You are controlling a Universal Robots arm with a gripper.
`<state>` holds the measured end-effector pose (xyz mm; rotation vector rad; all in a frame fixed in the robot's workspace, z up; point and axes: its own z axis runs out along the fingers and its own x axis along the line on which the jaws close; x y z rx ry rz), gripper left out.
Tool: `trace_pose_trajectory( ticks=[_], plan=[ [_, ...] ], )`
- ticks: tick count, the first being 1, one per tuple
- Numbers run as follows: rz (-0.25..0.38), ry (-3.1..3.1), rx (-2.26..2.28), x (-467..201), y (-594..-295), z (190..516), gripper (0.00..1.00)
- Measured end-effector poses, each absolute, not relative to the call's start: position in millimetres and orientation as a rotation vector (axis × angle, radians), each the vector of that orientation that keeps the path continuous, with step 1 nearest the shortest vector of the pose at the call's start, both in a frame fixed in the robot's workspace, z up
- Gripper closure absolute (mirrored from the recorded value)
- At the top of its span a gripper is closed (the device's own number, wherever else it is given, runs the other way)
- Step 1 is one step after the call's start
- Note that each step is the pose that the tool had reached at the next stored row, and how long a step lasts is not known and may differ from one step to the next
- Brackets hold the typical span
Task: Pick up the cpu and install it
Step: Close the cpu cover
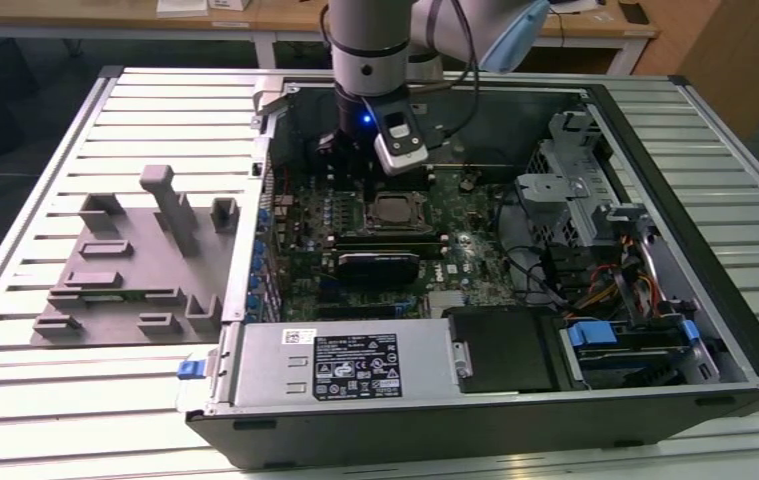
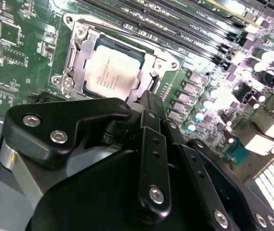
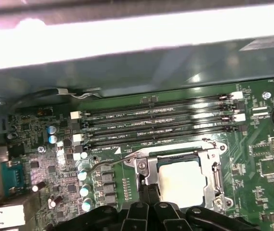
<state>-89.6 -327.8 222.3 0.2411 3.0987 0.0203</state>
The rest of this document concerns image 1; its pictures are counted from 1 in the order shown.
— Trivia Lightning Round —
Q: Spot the metal socket cover frame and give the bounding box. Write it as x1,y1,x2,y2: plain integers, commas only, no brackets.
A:
363,192,434,233

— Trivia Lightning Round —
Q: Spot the silver square CPU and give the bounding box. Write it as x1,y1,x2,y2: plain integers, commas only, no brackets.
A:
376,194,416,224

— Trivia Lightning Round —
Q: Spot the thin wire locking lever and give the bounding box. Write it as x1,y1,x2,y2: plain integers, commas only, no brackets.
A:
361,225,439,237

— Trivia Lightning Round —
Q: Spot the CPU socket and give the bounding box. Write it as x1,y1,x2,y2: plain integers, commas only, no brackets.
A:
359,191,438,237

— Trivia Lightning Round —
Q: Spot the green RAM stick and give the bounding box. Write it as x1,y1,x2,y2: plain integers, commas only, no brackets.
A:
337,240,444,258

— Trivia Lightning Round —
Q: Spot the black graphics card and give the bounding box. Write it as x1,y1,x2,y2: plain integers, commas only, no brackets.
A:
335,251,424,288

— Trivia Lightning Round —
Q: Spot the green motherboard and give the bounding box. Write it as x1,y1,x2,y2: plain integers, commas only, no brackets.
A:
268,167,528,322

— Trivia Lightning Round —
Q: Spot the metal drive cage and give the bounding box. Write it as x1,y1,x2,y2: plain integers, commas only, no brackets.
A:
514,110,622,247

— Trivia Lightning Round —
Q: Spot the long black expansion slot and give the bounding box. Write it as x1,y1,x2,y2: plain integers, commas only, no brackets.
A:
315,305,399,320

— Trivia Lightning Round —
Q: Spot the silver finned heat sink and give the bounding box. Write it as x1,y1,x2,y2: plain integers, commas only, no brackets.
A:
427,292,474,319

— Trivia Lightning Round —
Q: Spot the wooden desk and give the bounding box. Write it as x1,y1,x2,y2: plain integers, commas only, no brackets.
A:
0,0,662,76

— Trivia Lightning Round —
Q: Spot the grey plastic parts rack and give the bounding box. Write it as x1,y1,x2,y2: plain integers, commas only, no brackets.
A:
28,163,244,347

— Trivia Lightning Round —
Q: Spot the grey plastic drive latch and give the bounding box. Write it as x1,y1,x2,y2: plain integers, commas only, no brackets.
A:
588,202,655,239

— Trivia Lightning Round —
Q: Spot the black phone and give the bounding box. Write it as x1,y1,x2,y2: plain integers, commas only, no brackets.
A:
618,1,651,25

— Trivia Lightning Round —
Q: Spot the grey power supply unit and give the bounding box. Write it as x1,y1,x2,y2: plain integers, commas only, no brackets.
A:
227,319,462,404

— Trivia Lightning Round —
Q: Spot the silver metal latch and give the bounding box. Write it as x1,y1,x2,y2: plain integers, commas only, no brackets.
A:
451,341,476,380

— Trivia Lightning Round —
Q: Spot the black plastic shroud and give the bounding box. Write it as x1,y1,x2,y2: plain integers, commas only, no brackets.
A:
446,304,564,395

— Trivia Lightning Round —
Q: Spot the blue case latch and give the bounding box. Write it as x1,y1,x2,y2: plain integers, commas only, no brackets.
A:
175,358,208,381

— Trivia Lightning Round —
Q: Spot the blue disk carrier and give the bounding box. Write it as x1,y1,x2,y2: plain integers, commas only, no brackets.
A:
567,318,703,361

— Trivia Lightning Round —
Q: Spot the wooden cabinet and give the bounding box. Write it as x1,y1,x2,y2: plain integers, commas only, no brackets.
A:
635,0,759,139

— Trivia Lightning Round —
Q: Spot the black open PC case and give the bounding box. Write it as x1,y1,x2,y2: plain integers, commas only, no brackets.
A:
175,73,759,470

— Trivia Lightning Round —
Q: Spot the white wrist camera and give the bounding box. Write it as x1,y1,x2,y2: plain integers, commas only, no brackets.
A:
371,97,432,177

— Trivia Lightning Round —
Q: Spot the black cable gold connector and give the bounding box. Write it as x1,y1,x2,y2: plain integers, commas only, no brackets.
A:
410,0,480,93

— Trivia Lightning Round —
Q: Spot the black camera cable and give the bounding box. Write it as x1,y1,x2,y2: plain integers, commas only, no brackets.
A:
426,0,484,147

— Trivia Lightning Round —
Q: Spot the yellow wire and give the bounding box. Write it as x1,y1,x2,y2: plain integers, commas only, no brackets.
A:
568,285,622,321

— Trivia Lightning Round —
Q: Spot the orange wire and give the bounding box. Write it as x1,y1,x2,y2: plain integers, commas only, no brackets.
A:
636,267,664,321

